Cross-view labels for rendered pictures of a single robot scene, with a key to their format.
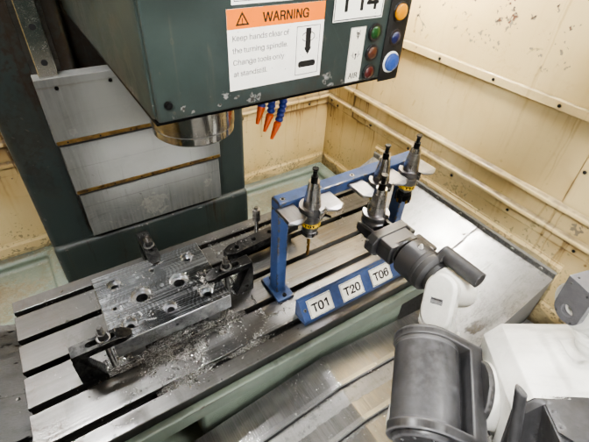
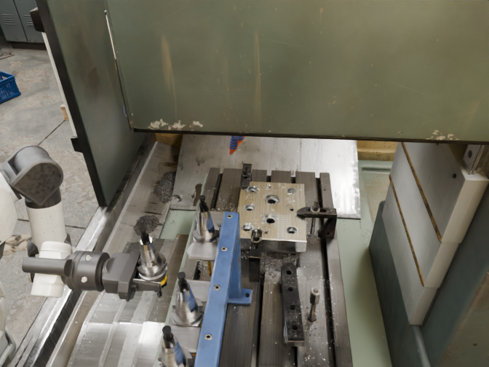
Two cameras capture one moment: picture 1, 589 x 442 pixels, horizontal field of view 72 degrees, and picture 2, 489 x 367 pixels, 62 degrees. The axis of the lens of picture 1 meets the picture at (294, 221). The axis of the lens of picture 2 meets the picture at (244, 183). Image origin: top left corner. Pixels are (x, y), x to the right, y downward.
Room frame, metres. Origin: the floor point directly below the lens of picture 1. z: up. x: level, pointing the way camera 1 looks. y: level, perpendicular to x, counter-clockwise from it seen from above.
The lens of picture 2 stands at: (1.30, -0.50, 1.91)
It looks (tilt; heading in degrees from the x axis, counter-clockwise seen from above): 38 degrees down; 131
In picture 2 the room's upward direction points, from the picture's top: 1 degrees counter-clockwise
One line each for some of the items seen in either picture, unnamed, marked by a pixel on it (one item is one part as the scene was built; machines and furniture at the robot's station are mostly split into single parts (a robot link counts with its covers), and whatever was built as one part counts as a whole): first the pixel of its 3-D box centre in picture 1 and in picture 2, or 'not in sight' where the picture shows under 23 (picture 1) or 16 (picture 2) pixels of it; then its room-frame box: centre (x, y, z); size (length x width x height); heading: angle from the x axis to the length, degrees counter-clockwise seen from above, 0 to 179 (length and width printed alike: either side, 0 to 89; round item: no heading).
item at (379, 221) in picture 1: (375, 215); (152, 266); (0.75, -0.19, 1.22); 0.06 x 0.06 x 0.03
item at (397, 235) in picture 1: (402, 249); (110, 271); (0.67, -0.25, 1.19); 0.13 x 0.12 x 0.10; 125
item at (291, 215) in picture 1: (292, 216); (209, 218); (0.74, 0.01, 1.21); 0.07 x 0.05 x 0.01; 35
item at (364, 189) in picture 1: (364, 189); (192, 290); (0.86, -0.17, 1.21); 0.07 x 0.05 x 0.01; 35
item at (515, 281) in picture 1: (378, 256); not in sight; (1.10, -0.32, 0.75); 0.89 x 0.70 x 0.26; 35
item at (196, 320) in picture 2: (379, 183); (187, 312); (0.89, -0.22, 1.21); 0.06 x 0.06 x 0.03
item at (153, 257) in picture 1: (150, 253); (316, 218); (0.82, 0.41, 0.97); 0.13 x 0.03 x 0.15; 35
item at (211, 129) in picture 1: (190, 99); not in sight; (0.73, 0.21, 1.49); 0.16 x 0.16 x 0.12
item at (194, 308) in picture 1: (161, 293); (271, 213); (0.68, 0.34, 0.97); 0.29 x 0.23 x 0.05; 125
